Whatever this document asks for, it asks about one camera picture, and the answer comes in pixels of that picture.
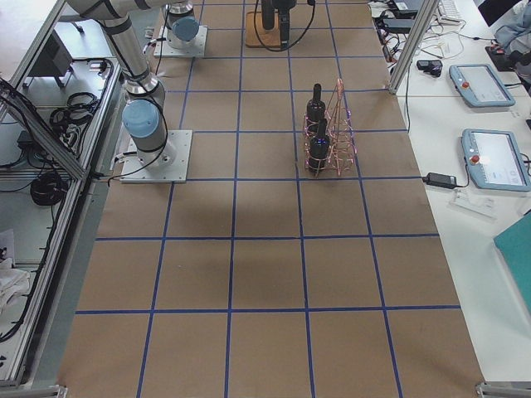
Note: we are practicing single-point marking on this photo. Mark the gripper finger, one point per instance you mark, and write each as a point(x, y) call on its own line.
point(284, 26)

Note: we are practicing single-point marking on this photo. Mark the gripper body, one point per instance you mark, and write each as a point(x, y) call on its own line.
point(268, 13)

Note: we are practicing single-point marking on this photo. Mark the dark wine bottle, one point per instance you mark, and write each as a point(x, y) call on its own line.
point(267, 14)
point(319, 148)
point(315, 108)

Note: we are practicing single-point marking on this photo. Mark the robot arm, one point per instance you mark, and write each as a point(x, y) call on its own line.
point(180, 21)
point(140, 83)

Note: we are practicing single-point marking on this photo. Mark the wooden tray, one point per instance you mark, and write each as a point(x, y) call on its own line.
point(259, 30)

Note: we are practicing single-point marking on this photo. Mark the black handheld device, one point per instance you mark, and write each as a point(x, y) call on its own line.
point(430, 67)

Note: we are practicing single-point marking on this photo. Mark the far teach pendant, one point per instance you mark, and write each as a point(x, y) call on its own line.
point(480, 86)

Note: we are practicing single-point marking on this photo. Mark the teach pendant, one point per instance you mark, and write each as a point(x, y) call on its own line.
point(480, 86)
point(493, 160)

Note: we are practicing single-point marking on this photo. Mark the black power adapter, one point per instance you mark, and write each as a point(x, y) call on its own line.
point(440, 180)

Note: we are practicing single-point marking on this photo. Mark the near teach pendant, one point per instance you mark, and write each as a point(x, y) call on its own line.
point(493, 160)

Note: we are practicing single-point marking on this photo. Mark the clear acrylic holder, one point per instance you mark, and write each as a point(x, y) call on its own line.
point(482, 206)

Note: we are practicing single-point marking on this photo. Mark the teal board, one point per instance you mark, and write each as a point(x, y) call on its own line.
point(514, 245)

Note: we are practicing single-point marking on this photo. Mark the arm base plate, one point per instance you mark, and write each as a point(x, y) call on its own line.
point(171, 47)
point(169, 166)

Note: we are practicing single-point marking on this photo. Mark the aluminium frame post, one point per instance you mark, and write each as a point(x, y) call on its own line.
point(417, 32)

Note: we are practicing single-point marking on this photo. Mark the copper wire bottle basket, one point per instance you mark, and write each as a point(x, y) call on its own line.
point(342, 150)

